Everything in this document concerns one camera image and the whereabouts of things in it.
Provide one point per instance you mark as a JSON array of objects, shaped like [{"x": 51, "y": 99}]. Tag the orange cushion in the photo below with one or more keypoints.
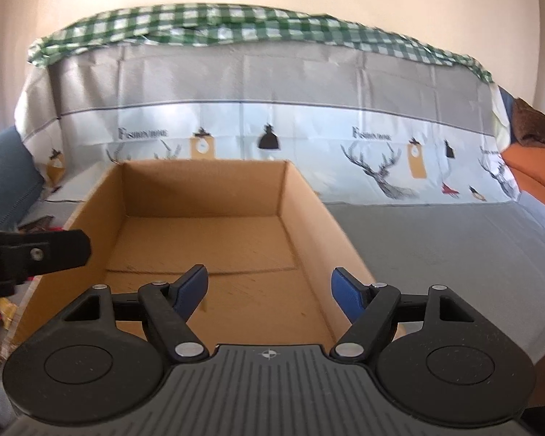
[{"x": 528, "y": 166}]

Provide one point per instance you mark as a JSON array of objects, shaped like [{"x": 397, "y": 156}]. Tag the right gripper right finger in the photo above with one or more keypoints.
[{"x": 433, "y": 356}]

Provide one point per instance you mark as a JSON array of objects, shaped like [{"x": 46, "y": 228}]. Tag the brown blanket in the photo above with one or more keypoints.
[{"x": 528, "y": 125}]

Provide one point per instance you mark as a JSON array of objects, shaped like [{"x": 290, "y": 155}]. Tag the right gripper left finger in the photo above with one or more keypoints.
[{"x": 104, "y": 353}]

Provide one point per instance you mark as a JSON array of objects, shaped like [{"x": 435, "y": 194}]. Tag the blue sofa cushion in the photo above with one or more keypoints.
[{"x": 21, "y": 184}]

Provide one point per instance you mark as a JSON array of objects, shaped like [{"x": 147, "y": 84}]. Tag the green checkered cloth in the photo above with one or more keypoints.
[{"x": 211, "y": 24}]

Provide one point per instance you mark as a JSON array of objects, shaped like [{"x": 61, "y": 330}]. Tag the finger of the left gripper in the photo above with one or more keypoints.
[{"x": 26, "y": 255}]

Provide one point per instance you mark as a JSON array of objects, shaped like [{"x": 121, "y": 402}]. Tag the open cardboard box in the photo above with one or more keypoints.
[{"x": 266, "y": 239}]

